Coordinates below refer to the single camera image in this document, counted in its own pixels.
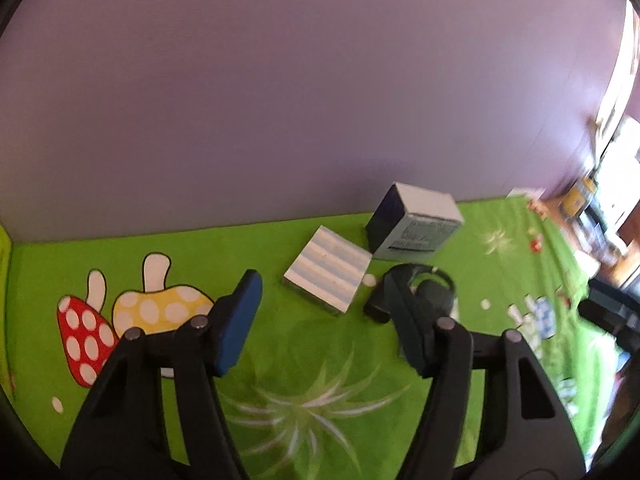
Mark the yellow box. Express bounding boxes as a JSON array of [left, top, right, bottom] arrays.
[[559, 176, 599, 217]]

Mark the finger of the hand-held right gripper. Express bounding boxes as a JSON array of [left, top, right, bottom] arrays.
[[579, 277, 640, 352]]

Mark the green printed tablecloth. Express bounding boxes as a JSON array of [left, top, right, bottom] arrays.
[[0, 194, 623, 480]]

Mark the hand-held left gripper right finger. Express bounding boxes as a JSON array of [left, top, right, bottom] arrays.
[[382, 266, 586, 480]]

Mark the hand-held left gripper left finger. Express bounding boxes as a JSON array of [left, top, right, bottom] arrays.
[[60, 269, 264, 480]]

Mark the blue and white striped box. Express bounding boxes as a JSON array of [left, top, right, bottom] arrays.
[[283, 225, 374, 317]]

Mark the black pneumatic fitting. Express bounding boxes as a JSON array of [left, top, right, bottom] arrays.
[[363, 262, 459, 325]]

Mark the green and white tissue pack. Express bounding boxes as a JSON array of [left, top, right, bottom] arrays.
[[0, 224, 14, 391]]

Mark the white window frame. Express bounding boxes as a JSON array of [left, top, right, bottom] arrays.
[[594, 0, 640, 196]]

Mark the grey box with dark side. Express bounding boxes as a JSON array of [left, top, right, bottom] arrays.
[[364, 182, 465, 264]]

